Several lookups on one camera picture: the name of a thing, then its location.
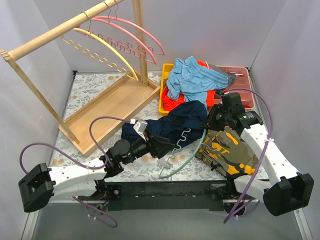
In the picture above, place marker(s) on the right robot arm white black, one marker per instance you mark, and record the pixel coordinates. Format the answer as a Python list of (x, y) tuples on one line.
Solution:
[(286, 188)]

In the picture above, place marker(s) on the yellow wavy hanger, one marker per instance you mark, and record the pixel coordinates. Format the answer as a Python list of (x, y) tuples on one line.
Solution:
[(130, 72)]

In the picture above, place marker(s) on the green wavy hanger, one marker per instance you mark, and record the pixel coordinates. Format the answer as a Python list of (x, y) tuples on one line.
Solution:
[(177, 152)]

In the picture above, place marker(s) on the orange shorts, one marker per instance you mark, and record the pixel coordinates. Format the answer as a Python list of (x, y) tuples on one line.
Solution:
[(210, 99)]

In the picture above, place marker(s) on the navy blue shorts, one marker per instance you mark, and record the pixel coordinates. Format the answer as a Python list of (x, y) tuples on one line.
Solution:
[(186, 115)]

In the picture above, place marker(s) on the floral table mat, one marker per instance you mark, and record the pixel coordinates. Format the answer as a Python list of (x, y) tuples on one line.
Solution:
[(85, 87)]

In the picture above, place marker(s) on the light blue shorts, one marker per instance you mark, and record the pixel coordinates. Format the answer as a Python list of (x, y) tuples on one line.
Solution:
[(193, 81)]

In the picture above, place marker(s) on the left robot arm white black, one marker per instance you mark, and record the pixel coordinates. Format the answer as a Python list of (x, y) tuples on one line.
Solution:
[(43, 184)]

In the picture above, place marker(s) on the yellow plastic bin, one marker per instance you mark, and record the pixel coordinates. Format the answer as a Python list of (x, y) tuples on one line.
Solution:
[(165, 103)]

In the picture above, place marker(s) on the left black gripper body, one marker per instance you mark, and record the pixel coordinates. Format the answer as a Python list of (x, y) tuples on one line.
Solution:
[(150, 143)]

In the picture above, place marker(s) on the pink divided tray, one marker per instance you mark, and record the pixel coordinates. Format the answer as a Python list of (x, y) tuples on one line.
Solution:
[(242, 80)]

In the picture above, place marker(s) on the pink wavy hanger rear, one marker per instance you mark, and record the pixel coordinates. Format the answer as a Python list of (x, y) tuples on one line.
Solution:
[(142, 49)]

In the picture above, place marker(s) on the wooden clothes rack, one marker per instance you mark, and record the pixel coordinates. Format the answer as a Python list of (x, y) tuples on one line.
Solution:
[(123, 99)]

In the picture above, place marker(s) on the grey garment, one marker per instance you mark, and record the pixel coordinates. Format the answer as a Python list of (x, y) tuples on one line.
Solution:
[(230, 76)]

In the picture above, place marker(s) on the camouflage shorts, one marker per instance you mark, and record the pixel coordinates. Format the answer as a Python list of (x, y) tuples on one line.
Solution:
[(227, 153)]

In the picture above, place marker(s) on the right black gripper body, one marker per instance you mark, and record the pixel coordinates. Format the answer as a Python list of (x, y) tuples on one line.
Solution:
[(213, 119)]

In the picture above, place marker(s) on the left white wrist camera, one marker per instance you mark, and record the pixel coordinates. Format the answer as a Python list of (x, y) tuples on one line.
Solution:
[(140, 126)]

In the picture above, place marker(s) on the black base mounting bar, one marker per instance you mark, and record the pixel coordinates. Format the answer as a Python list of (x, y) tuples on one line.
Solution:
[(211, 195)]

